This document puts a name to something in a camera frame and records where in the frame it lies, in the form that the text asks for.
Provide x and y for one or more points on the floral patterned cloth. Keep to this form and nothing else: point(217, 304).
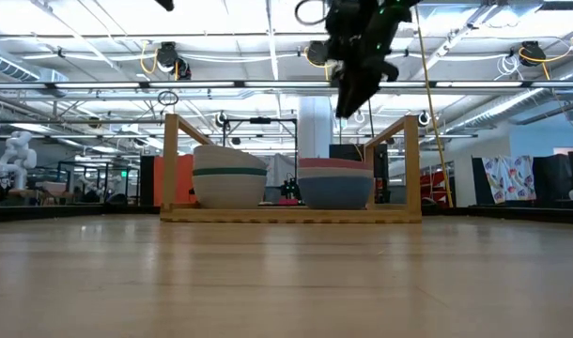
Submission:
point(507, 178)

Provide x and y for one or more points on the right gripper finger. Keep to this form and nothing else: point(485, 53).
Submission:
point(345, 91)
point(364, 91)

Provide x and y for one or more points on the pink flat item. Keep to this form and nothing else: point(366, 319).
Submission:
point(288, 202)

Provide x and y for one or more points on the wooden shelf rack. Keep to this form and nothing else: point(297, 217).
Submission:
point(211, 216)

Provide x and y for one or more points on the blue grey bowl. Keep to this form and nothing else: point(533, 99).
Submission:
point(336, 192)

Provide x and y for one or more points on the black background furniture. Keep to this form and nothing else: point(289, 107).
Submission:
point(554, 178)

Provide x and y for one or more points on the beige box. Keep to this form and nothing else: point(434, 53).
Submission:
point(51, 187)

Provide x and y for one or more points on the black metal frame cage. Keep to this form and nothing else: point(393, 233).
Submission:
point(107, 183)

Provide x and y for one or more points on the teal green bowl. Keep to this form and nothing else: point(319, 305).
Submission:
point(230, 172)

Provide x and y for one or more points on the pink bowl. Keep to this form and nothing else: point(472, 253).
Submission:
point(333, 163)

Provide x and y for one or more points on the orange partition panel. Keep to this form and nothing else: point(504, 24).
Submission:
point(187, 183)

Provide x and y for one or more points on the red cabinet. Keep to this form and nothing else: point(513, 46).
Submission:
point(432, 185)

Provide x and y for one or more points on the white building column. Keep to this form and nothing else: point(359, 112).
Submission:
point(314, 136)

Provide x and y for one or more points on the small black background device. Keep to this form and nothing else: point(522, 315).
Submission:
point(290, 188)

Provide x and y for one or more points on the black monitor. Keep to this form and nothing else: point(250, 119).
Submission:
point(347, 150)

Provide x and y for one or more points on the white draped sheet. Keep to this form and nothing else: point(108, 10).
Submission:
point(282, 166)

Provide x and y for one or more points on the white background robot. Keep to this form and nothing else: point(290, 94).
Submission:
point(19, 159)

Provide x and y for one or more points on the black upright panel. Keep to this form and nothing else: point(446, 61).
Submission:
point(147, 180)

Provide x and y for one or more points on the grey ventilation duct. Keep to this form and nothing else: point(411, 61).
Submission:
point(14, 68)

